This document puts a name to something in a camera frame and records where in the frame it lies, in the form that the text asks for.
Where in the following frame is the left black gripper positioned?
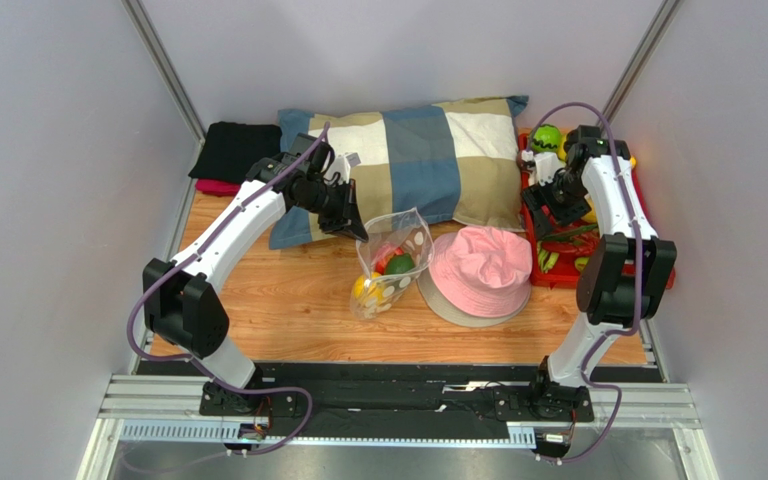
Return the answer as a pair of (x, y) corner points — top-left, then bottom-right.
(296, 179), (369, 244)

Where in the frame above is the clear dotted zip bag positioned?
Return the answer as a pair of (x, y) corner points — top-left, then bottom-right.
(349, 208), (435, 320)

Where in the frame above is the red apple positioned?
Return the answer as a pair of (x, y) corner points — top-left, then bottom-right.
(374, 244), (404, 275)

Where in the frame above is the green avocado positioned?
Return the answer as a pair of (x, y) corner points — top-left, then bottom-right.
(385, 253), (415, 275)

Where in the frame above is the yellow apple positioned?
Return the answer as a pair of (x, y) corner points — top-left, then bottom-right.
(350, 271), (385, 318)

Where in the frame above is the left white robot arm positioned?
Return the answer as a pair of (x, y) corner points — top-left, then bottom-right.
(132, 131), (369, 394)

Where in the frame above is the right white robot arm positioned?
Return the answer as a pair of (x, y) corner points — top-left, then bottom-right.
(518, 125), (677, 411)

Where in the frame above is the red toy lobster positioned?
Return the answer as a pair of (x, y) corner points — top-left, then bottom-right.
(539, 230), (599, 257)

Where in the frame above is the yellow banana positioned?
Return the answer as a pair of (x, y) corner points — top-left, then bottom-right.
(581, 210), (598, 224)

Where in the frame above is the pink bucket hat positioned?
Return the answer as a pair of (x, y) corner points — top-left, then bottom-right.
(418, 226), (533, 328)

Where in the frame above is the green watermelon ball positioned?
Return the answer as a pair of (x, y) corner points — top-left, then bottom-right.
(530, 124), (564, 153)

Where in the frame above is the checkered blue beige pillow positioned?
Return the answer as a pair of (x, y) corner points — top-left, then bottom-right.
(278, 95), (529, 231)

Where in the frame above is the pink folded cloth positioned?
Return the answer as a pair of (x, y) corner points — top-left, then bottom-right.
(195, 179), (240, 197)

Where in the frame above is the black folded cloth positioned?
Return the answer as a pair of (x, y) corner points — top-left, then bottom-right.
(189, 121), (282, 184)

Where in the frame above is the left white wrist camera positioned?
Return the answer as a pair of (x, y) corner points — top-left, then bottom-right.
(327, 152), (361, 184)

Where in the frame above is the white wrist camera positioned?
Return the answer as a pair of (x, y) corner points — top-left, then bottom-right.
(327, 152), (361, 184)
(520, 150), (565, 186)

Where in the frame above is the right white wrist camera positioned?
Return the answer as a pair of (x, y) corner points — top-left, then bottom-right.
(520, 150), (565, 186)

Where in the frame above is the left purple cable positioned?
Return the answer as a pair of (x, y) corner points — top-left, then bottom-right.
(125, 121), (331, 461)

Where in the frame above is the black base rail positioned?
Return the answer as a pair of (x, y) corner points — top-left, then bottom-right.
(137, 359), (665, 442)

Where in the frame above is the right aluminium frame post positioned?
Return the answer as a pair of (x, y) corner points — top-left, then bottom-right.
(602, 0), (684, 121)

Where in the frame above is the aluminium frame post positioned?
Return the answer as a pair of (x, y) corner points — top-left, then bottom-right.
(122, 0), (206, 144)
(602, 0), (684, 121)

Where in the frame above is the left aluminium frame post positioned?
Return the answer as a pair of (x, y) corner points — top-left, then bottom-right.
(122, 0), (206, 144)

